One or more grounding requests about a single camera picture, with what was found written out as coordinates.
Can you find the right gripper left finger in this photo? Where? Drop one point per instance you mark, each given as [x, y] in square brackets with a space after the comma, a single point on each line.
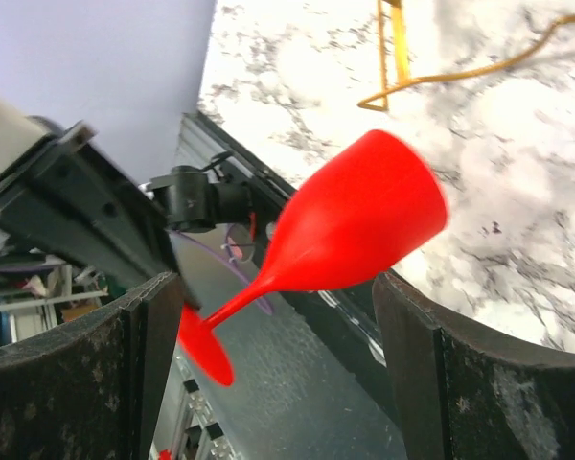
[92, 388]

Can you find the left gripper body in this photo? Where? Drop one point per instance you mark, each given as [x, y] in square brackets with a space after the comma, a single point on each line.
[63, 196]

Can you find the red wine glass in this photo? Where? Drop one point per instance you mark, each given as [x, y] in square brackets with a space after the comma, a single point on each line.
[362, 212]

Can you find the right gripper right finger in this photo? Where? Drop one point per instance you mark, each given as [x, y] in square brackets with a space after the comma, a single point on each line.
[466, 391]

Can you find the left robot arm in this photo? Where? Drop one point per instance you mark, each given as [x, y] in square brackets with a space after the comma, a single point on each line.
[190, 201]

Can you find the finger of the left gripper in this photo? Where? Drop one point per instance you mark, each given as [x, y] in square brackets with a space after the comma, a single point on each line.
[128, 238]

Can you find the gold wire glass rack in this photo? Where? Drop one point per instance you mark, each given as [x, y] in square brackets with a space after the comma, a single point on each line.
[423, 42]

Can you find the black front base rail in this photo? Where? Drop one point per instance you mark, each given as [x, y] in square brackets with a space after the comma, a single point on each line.
[343, 318]

